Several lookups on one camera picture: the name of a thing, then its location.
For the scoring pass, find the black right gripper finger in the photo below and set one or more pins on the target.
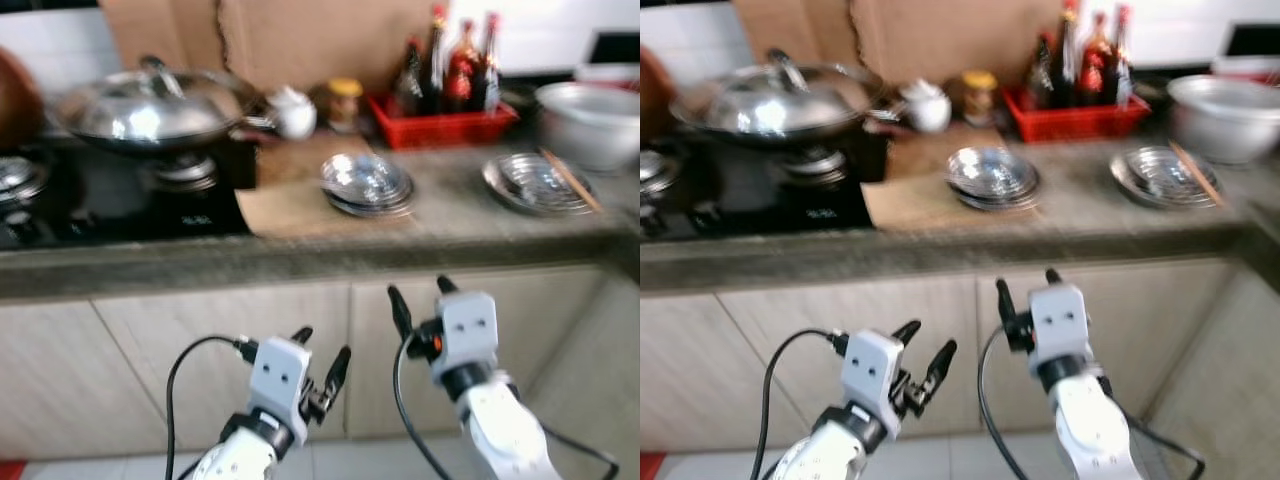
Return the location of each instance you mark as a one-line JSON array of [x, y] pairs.
[[402, 313], [1008, 306], [1054, 277], [447, 286]]

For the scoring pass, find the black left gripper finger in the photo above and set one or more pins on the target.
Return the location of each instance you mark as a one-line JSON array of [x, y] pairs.
[[302, 337], [941, 367], [907, 334], [338, 372]]

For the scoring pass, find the light wood cabinet door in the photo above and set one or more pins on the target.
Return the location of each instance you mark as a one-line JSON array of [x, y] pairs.
[[220, 360], [1150, 330], [680, 385], [50, 390], [1235, 400], [520, 330], [610, 400], [800, 380]]

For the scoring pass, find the ribbed steel plate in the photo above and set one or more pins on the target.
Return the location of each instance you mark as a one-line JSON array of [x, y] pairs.
[[1145, 188], [520, 195]]

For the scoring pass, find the shallow steel bowl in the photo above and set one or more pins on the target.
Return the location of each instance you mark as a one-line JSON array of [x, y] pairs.
[[365, 178], [990, 172]]

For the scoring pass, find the brown woven mat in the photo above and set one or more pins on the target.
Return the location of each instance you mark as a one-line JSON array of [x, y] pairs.
[[905, 200], [285, 205]]

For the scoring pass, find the small steel bowl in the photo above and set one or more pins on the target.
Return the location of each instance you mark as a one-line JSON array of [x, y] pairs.
[[1155, 170], [530, 175]]

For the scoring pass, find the red plastic basket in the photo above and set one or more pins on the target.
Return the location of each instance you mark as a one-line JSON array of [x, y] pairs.
[[440, 130], [1075, 125]]

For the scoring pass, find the wooden chopstick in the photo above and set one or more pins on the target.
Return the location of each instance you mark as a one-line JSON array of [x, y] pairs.
[[570, 178], [576, 186], [1196, 172], [1202, 180]]

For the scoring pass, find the steel hob burner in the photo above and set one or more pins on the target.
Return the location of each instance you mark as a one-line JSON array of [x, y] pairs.
[[653, 172], [20, 180], [820, 166], [183, 172]]

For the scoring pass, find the glass jar yellow lid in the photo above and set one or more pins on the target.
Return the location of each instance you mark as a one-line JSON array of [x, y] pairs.
[[344, 108], [979, 100]]

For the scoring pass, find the small dark glass bottle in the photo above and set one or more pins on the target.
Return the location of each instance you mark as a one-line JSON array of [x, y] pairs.
[[412, 80], [1040, 75]]

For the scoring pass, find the black gas hob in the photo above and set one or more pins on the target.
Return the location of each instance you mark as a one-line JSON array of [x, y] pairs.
[[120, 205], [750, 200]]

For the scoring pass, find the red label sauce bottle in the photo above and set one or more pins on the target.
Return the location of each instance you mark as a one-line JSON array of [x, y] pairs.
[[1095, 70], [462, 75]]

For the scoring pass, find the white ceramic jar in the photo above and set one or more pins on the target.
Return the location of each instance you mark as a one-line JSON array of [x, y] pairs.
[[925, 108], [292, 115]]

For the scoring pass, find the aluminium cooking pot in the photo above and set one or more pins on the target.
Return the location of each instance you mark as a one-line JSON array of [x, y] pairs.
[[1225, 120], [590, 125]]

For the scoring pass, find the black wok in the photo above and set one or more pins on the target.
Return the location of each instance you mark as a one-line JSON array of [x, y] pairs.
[[790, 142], [170, 147]]

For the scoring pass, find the large brown cardboard sheet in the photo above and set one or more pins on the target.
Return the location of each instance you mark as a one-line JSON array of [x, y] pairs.
[[320, 40], [950, 38]]

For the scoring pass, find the steel wok lid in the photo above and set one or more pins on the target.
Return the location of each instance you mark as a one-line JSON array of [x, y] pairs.
[[150, 110], [770, 105]]

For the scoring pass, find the brown clay pot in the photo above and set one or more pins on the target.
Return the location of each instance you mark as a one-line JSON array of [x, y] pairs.
[[652, 95], [15, 100]]

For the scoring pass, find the small brown cardboard sheet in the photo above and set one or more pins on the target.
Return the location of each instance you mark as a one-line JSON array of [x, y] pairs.
[[795, 28], [160, 30]]

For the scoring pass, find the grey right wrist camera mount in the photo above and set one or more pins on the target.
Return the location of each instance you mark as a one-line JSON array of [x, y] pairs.
[[1058, 320], [465, 330]]

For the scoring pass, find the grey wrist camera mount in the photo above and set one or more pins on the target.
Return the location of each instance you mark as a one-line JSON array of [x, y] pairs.
[[280, 375], [872, 368], [465, 330], [1058, 320]]

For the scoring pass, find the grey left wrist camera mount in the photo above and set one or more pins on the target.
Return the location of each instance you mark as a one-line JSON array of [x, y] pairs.
[[280, 375], [872, 368]]

